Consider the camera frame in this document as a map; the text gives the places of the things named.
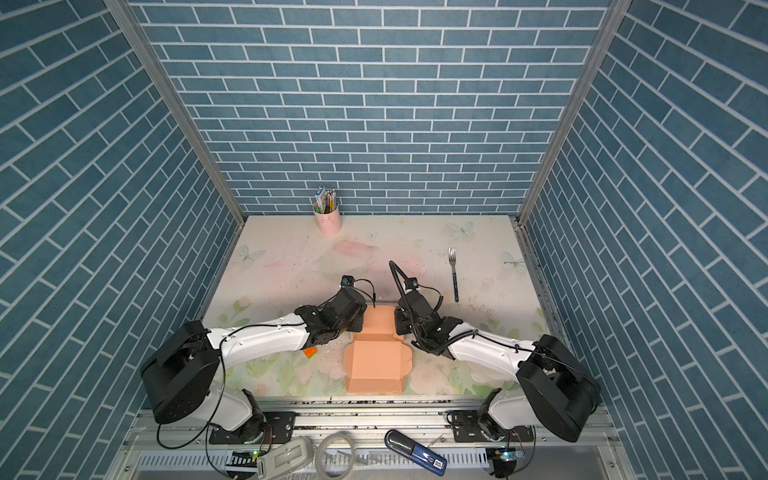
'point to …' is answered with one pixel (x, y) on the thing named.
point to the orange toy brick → (310, 352)
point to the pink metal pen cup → (328, 223)
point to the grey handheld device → (285, 459)
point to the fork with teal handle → (452, 256)
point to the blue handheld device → (427, 458)
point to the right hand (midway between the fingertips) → (396, 309)
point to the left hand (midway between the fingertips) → (360, 313)
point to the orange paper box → (378, 359)
